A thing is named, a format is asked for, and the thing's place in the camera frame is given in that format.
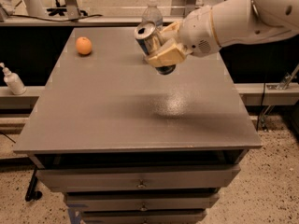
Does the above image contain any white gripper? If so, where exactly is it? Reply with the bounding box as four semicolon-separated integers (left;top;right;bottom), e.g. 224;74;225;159
146;6;221;68

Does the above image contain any Red Bull can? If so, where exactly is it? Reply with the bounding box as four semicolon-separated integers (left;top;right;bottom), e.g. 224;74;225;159
135;21;163;63

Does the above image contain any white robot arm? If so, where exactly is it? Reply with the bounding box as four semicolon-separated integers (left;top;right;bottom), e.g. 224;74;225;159
146;0;299;68

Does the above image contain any clear plastic water bottle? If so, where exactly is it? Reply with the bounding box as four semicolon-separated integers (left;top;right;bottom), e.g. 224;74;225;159
142;0;163;30

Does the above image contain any orange fruit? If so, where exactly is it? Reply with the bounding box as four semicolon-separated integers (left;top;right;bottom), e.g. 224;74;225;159
76;36;93;55

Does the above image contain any grey drawer cabinet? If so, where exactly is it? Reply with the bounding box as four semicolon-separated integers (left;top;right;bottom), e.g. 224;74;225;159
12;26;263;224

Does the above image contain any top grey drawer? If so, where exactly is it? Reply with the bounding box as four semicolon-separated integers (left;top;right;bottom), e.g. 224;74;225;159
36;164;240;192

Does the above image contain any grey drawer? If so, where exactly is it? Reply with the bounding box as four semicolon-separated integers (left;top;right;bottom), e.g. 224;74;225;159
36;164;240;192
65;193;219;212
82;210;206;224

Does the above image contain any middle grey drawer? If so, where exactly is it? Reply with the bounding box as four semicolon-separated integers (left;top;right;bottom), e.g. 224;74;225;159
65;193;219;212

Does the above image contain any white pump dispenser bottle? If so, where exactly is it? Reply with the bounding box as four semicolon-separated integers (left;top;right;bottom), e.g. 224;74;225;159
0;63;26;95

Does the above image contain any bottom grey drawer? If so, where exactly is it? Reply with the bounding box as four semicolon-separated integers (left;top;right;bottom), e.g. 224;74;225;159
82;210;206;224

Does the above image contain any black caster wheel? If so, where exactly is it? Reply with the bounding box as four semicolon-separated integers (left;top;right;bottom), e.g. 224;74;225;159
25;169;42;202

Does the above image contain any grey metal rail frame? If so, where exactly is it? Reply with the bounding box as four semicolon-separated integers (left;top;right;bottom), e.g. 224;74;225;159
0;0;299;28

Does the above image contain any black cable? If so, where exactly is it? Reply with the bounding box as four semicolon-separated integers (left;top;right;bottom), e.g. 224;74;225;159
8;13;104;23

